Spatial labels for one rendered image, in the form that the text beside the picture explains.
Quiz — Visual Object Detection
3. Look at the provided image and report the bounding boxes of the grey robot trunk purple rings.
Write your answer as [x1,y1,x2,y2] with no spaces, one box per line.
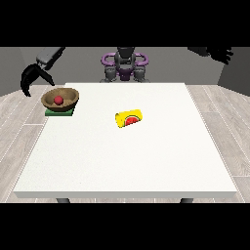
[100,47,151,84]

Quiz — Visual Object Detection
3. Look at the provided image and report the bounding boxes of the yellow cup with melon print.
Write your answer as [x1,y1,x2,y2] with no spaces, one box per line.
[114,108,144,130]

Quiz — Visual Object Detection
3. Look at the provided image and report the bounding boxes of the green square pad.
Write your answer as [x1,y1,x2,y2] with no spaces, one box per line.
[44,106,75,117]

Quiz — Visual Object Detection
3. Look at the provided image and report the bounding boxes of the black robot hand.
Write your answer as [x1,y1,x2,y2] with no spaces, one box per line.
[187,47,234,65]
[20,62,56,98]

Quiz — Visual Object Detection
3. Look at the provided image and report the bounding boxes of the brown wooden bowl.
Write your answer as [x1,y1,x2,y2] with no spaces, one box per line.
[40,87,80,113]

